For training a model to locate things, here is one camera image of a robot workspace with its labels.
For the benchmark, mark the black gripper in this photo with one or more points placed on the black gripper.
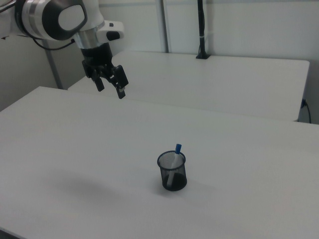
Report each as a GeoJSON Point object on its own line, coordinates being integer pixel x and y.
{"type": "Point", "coordinates": [97, 56]}

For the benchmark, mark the white marker with blue cap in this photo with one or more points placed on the white marker with blue cap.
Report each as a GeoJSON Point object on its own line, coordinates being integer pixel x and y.
{"type": "Point", "coordinates": [175, 159]}

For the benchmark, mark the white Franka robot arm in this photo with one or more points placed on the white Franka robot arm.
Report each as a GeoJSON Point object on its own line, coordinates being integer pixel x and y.
{"type": "Point", "coordinates": [30, 17]}

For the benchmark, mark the black mesh pen cup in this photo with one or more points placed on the black mesh pen cup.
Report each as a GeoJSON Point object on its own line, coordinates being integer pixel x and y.
{"type": "Point", "coordinates": [174, 179]}

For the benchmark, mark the white vertical wall post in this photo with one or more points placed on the white vertical wall post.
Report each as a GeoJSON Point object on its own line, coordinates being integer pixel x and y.
{"type": "Point", "coordinates": [166, 25]}
{"type": "Point", "coordinates": [53, 69]}

